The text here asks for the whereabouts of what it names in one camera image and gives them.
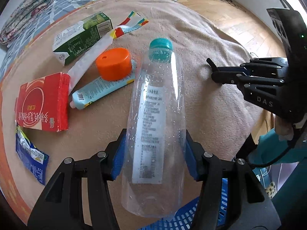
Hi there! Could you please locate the orange plastic lid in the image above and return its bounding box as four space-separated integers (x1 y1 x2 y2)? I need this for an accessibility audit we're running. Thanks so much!
95 48 133 81

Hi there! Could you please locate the leopard print slipper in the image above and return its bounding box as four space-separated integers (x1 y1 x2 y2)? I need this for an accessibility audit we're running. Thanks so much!
265 182 278 199

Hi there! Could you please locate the blue checked mattress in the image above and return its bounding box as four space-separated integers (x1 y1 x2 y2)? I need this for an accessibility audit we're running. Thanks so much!
0 0 97 77

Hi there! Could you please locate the black floor cable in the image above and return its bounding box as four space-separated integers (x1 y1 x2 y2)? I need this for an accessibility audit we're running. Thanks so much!
221 0 247 13

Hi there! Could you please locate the light teal squeeze tube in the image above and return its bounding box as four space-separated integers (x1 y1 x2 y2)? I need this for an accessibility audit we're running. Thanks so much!
71 60 137 111

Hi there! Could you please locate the clear plastic bottle teal cap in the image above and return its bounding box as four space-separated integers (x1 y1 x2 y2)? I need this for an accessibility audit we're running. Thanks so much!
120 38 187 218

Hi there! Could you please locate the white wrapper with colourful end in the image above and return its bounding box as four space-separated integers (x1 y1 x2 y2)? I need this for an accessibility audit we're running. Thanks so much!
68 11 149 95

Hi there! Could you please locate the blue plastic basket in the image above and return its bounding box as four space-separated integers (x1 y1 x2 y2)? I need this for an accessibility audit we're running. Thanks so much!
139 177 231 230

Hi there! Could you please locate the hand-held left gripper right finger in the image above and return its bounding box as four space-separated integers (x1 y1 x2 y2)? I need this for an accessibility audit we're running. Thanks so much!
185 129 281 230

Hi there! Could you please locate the person's right hand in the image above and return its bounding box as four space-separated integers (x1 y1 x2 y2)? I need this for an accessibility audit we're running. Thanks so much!
275 115 295 141

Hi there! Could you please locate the person's dark teal clothing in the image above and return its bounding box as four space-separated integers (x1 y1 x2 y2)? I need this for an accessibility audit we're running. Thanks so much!
271 162 307 230

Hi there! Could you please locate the beige blanket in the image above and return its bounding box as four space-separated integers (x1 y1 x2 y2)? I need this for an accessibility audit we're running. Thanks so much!
1 0 283 221

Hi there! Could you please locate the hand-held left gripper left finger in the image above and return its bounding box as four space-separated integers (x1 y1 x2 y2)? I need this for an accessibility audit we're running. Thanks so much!
28 128 127 230

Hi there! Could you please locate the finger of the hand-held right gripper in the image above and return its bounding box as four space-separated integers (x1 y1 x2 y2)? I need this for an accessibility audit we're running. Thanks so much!
206 57 289 73
211 71 287 88

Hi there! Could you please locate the folded floral quilt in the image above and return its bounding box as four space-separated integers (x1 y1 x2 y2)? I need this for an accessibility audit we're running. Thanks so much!
0 0 57 45

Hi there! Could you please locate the blue snack wrapper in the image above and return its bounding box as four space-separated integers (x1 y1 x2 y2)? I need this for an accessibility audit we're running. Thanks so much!
15 125 50 186

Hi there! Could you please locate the person's right forearm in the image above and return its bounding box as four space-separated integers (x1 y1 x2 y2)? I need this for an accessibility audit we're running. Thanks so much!
247 128 307 166

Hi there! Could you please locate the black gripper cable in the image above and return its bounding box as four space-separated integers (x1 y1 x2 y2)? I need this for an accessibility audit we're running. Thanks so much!
249 125 303 167

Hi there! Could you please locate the red cardboard box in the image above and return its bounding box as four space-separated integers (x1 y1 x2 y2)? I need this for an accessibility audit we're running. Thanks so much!
15 72 71 133

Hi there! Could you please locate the green and white drink carton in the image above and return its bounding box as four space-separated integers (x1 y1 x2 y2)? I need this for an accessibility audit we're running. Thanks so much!
52 12 114 66

